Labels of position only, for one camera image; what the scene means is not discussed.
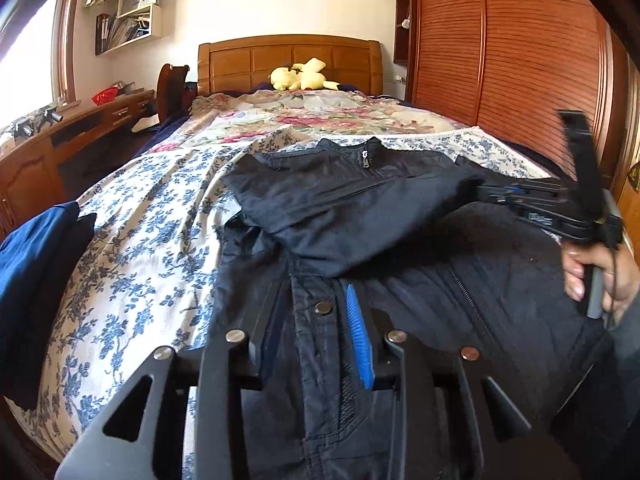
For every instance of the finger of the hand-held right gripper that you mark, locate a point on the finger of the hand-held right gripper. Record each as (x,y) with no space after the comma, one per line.
(520,196)

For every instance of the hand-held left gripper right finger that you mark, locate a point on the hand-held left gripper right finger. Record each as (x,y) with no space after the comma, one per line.
(359,340)

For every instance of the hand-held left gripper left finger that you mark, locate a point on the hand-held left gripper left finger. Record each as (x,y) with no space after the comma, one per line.
(267,320)

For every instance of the black jacket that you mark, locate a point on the black jacket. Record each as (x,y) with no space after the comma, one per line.
(350,210)

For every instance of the person's right forearm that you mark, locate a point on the person's right forearm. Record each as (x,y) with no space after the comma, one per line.
(627,360)

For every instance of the person's right hand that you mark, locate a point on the person's right hand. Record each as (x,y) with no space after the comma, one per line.
(575,266)

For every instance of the blue floral bed sheet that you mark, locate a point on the blue floral bed sheet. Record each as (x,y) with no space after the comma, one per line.
(150,260)

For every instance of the wooden slatted wardrobe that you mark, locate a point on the wooden slatted wardrobe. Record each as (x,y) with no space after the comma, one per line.
(525,60)

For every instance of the pink floral quilt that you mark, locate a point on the pink floral quilt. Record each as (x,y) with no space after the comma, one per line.
(310,115)

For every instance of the navy blue cloth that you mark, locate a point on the navy blue cloth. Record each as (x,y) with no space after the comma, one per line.
(35,285)

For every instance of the yellow plush toy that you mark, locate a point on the yellow plush toy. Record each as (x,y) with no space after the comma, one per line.
(300,79)

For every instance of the dark wooden chair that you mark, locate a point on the dark wooden chair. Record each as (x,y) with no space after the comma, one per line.
(172,90)

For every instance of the wooden bed headboard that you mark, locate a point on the wooden bed headboard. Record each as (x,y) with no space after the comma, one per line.
(240,60)

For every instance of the wooden desk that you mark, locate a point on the wooden desk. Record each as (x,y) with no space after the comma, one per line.
(30,170)

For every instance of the metal desk object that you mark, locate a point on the metal desk object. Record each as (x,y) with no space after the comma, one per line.
(22,127)
(51,115)

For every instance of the window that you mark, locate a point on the window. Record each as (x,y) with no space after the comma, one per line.
(27,65)

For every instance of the narrow wooden wall shelf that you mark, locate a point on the narrow wooden wall shelf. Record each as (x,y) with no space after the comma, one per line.
(402,20)

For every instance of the white wall shelf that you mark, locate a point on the white wall shelf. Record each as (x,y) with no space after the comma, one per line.
(130,25)

